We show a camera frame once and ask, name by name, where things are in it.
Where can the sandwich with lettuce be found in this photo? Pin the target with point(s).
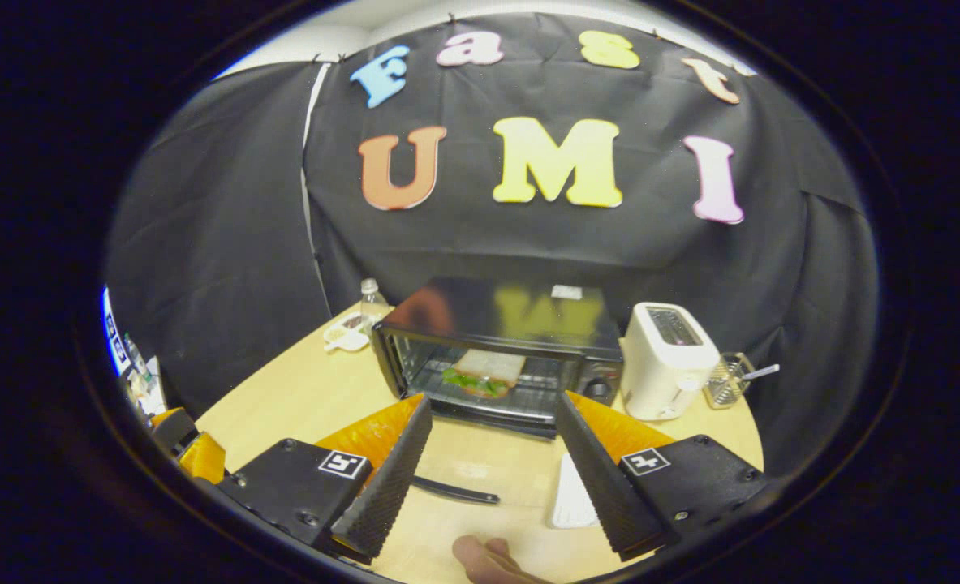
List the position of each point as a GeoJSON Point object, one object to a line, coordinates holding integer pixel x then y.
{"type": "Point", "coordinates": [488, 369]}

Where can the clear water bottle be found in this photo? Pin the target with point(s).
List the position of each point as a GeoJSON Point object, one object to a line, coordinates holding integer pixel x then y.
{"type": "Point", "coordinates": [372, 307]}

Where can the small white plate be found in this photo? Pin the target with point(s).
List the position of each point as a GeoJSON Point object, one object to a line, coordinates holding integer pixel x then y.
{"type": "Point", "coordinates": [570, 503]}

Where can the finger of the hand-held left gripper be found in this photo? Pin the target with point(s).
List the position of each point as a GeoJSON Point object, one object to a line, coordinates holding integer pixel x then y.
{"type": "Point", "coordinates": [173, 430]}
{"type": "Point", "coordinates": [204, 458]}

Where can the black backdrop cloth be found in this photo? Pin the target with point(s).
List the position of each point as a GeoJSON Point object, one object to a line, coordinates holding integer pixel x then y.
{"type": "Point", "coordinates": [228, 243]}

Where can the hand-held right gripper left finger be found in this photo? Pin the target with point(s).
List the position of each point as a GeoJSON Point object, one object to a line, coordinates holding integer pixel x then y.
{"type": "Point", "coordinates": [386, 487]}

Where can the metal spoon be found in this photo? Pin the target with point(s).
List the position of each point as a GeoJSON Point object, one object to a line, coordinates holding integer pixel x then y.
{"type": "Point", "coordinates": [764, 371]}

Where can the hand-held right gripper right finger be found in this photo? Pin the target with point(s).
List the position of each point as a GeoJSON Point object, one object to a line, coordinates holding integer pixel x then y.
{"type": "Point", "coordinates": [601, 487]}

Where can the blue and white board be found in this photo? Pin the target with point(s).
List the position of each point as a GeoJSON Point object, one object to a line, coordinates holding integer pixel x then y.
{"type": "Point", "coordinates": [111, 328]}

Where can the white divided snack dish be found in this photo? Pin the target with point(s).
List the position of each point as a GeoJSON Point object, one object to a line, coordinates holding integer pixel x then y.
{"type": "Point", "coordinates": [346, 334]}

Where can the white toaster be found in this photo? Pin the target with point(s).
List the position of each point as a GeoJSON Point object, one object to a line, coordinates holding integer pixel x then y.
{"type": "Point", "coordinates": [662, 365]}

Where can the black electric oven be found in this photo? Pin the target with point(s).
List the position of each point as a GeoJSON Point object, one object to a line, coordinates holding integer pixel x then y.
{"type": "Point", "coordinates": [480, 312]}

